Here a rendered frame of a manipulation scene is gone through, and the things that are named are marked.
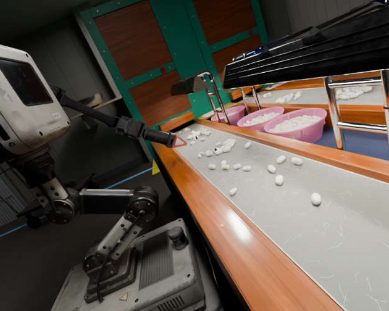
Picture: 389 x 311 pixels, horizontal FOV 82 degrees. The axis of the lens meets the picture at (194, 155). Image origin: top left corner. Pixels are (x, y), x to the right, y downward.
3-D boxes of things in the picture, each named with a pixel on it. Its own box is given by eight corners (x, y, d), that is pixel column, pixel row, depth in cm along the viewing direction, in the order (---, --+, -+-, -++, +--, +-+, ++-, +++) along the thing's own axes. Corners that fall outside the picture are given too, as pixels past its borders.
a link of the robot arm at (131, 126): (113, 131, 134) (120, 115, 134) (122, 135, 137) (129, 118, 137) (125, 137, 96) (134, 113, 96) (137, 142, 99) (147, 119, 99)
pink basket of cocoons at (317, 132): (294, 157, 92) (289, 136, 89) (259, 145, 117) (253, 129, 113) (345, 129, 96) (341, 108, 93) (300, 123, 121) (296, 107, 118)
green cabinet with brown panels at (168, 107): (141, 136, 185) (78, 12, 155) (138, 128, 237) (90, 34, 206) (277, 71, 207) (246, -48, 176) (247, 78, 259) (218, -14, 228)
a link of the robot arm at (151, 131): (142, 139, 99) (145, 126, 99) (140, 138, 105) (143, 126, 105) (157, 142, 101) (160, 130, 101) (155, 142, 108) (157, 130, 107)
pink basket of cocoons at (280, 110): (271, 141, 115) (265, 124, 112) (233, 141, 137) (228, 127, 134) (297, 120, 128) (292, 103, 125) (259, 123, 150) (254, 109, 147)
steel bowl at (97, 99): (109, 101, 374) (104, 92, 368) (103, 103, 331) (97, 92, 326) (84, 112, 373) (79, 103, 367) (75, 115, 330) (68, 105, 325)
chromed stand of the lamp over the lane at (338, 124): (356, 227, 53) (317, 26, 38) (296, 194, 71) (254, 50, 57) (415, 189, 56) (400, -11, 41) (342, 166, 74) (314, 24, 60)
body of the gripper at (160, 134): (170, 131, 110) (155, 128, 108) (175, 134, 101) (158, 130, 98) (167, 144, 111) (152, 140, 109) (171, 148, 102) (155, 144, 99)
